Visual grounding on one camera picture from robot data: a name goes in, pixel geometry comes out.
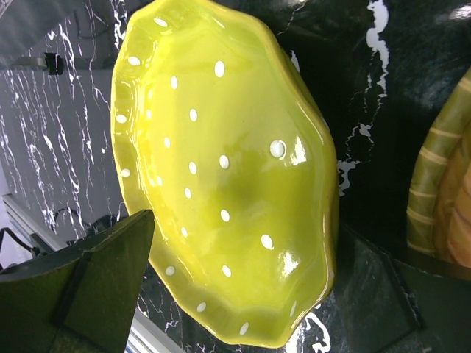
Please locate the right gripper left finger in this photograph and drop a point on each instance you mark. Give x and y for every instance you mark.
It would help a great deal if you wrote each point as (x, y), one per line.
(98, 302)

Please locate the stainless steel dish rack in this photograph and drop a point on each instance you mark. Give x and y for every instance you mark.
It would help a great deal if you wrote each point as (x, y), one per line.
(58, 36)

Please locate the green ceramic plate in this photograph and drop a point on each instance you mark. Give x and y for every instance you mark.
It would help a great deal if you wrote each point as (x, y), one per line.
(215, 132)

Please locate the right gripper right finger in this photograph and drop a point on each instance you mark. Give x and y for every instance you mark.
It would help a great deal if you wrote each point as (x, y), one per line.
(370, 293)

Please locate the aluminium mounting rail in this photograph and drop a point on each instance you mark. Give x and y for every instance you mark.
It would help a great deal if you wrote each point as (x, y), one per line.
(31, 291)

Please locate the round green-rim bamboo plate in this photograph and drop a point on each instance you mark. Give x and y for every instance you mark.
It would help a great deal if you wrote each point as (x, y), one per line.
(438, 210)

